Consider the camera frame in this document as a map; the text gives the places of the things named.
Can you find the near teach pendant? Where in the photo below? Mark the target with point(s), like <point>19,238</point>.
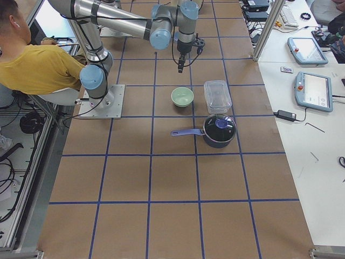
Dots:
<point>313,91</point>

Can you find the green bowl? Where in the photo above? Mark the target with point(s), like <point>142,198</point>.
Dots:
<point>182,96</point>

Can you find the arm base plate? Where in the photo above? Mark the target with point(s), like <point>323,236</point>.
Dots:
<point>110,107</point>

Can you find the black allen key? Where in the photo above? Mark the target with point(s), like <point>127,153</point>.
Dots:
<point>315,127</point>

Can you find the white keyboard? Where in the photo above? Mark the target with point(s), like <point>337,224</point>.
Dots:
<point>287,19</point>

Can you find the black power brick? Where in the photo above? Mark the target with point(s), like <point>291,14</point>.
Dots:
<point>285,115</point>

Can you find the clear plastic food container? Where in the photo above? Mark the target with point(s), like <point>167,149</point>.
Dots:
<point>217,96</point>

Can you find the person in yellow shirt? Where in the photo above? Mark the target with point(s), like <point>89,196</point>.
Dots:
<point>33,69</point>

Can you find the dark blue saucepan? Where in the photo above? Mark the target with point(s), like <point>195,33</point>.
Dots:
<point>218,130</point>

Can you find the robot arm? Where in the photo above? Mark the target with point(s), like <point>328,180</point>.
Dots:
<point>167,23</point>

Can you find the teach pendant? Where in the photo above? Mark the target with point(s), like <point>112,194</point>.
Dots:
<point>306,51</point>
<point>313,91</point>

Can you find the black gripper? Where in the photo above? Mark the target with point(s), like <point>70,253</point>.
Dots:
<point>183,47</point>

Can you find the far teach pendant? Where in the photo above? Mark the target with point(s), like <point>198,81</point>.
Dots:
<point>306,51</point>

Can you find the aluminium frame post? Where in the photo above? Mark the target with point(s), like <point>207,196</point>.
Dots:
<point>268,27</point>

